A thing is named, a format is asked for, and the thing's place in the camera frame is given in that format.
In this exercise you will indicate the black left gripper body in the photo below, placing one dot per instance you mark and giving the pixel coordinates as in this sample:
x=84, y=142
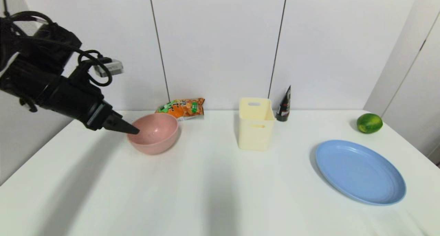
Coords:
x=75, y=98

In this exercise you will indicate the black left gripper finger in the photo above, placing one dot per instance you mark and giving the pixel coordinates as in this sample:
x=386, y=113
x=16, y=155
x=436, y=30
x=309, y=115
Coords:
x=116, y=114
x=120, y=125

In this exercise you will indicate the orange cookie bag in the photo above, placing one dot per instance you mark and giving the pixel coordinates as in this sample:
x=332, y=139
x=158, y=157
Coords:
x=184, y=109

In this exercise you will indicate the pink bowl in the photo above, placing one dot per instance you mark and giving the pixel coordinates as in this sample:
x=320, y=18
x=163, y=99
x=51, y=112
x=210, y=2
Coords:
x=154, y=136

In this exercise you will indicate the cream plastic storage box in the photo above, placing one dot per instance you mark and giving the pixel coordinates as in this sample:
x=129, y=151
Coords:
x=256, y=126

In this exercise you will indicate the black tube bottle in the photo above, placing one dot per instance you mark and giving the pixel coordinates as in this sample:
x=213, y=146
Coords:
x=284, y=109

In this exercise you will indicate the blue plate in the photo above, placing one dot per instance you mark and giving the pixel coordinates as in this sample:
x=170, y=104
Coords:
x=359, y=172

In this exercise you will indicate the green lime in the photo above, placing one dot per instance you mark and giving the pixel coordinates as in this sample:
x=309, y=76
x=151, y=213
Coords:
x=369, y=123

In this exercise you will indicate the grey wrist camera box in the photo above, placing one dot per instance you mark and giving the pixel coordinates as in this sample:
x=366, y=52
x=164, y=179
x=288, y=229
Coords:
x=111, y=68

